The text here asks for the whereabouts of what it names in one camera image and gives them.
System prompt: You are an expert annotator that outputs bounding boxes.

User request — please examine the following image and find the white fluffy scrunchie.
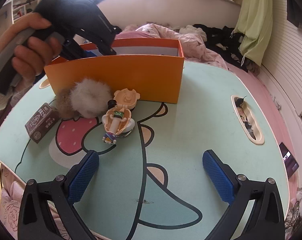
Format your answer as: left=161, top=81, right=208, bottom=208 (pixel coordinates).
left=70, top=79, right=112, bottom=119

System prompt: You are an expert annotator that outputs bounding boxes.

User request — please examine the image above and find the brown playing card box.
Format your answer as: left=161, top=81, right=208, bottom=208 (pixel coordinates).
left=25, top=102, right=59, bottom=144

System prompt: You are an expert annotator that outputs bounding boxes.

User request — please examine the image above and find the beige capsule toy figure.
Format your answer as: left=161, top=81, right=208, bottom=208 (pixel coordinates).
left=102, top=88, right=140, bottom=145

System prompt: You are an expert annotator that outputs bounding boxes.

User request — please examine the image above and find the person's left hand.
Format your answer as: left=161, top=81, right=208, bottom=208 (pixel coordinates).
left=0, top=12, right=62, bottom=85

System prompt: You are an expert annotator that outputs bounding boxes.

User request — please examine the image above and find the smartphone on bed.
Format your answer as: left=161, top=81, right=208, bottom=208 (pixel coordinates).
left=279, top=142, right=299, bottom=179

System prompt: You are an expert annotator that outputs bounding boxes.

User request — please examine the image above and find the brown fluffy scrunchie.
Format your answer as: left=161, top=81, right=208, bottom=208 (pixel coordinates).
left=56, top=88, right=77, bottom=119

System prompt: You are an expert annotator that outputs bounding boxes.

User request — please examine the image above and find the orange cardboard box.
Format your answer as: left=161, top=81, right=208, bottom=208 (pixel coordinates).
left=44, top=38, right=184, bottom=103

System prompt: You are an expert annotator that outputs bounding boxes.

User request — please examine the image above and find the green cartoon lap table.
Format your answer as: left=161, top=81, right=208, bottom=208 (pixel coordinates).
left=0, top=62, right=289, bottom=239

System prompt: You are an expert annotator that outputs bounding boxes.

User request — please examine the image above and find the pink quilt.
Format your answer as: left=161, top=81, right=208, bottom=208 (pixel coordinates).
left=116, top=23, right=228, bottom=70

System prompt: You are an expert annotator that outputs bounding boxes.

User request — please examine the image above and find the pile of black clothes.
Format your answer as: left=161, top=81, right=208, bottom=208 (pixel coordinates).
left=193, top=24, right=250, bottom=72

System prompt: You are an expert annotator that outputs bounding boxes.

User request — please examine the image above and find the green hanging cloth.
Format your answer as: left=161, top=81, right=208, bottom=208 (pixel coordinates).
left=233, top=0, right=273, bottom=66

